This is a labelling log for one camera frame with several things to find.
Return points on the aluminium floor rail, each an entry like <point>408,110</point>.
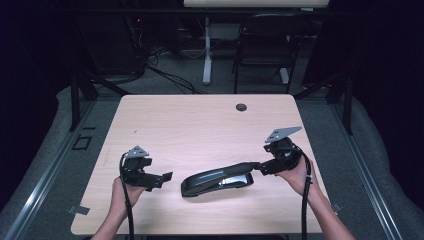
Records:
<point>366,180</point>
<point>46,173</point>

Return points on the grey tape piece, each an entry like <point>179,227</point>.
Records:
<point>337,207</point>
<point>78,210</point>

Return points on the black metal stand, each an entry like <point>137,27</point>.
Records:
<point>348,106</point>
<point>75,100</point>

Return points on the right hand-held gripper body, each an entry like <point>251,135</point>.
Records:
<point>285,153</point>

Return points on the black stapler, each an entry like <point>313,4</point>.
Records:
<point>213,178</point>

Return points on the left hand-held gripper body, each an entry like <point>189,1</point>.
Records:
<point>135,171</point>

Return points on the person's right hand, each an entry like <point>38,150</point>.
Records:
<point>295,178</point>

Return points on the black folding chair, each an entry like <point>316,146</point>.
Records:
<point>266,43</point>

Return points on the dark equipment box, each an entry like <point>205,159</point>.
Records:
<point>113,50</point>

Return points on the white desk leg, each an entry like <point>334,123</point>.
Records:
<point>207,56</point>
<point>284,76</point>

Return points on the person's left hand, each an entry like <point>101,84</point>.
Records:
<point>133,196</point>

